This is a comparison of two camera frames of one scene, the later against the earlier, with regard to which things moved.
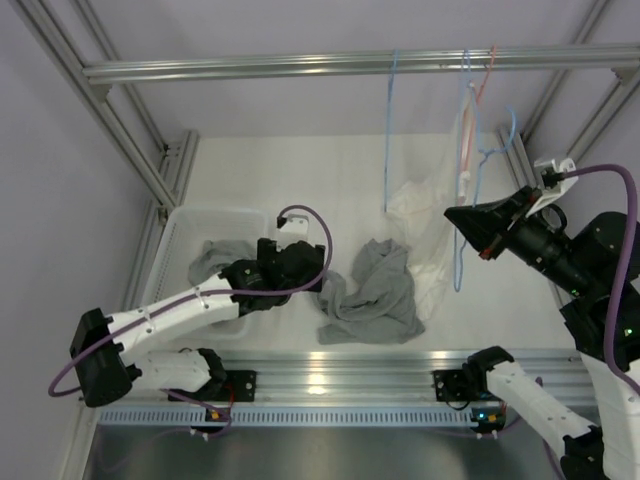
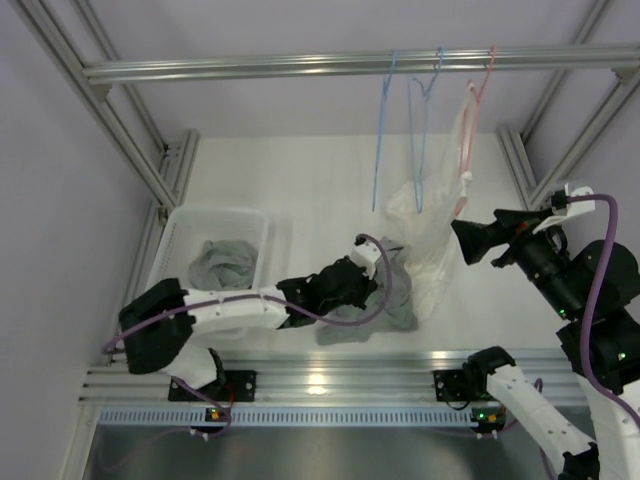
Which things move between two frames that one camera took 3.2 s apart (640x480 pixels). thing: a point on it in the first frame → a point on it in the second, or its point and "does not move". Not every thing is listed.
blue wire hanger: (483, 155) → (418, 103)
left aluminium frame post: (169, 174) does not move
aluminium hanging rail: (393, 63) does not move
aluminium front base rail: (383, 377) does not move
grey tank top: (215, 255) does not move
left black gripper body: (267, 250) → (356, 296)
